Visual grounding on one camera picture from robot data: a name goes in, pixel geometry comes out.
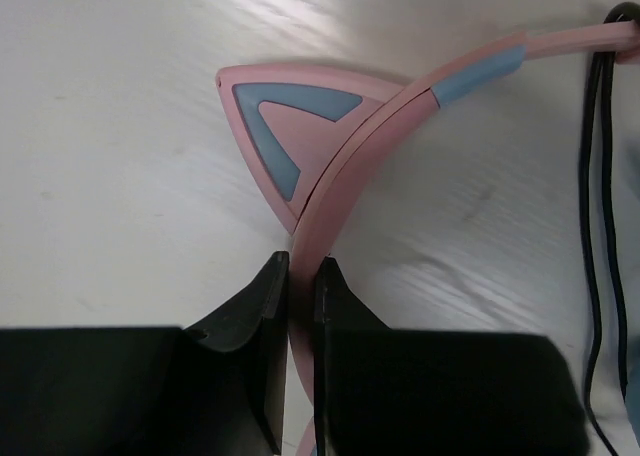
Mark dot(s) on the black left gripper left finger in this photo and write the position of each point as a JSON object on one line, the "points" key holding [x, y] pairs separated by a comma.
{"points": [[214, 388]]}

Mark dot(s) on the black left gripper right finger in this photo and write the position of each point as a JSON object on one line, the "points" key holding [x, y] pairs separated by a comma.
{"points": [[385, 391]]}

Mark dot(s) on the pink blue cat-ear headphones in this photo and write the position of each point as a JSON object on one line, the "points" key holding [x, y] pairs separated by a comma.
{"points": [[476, 198]]}

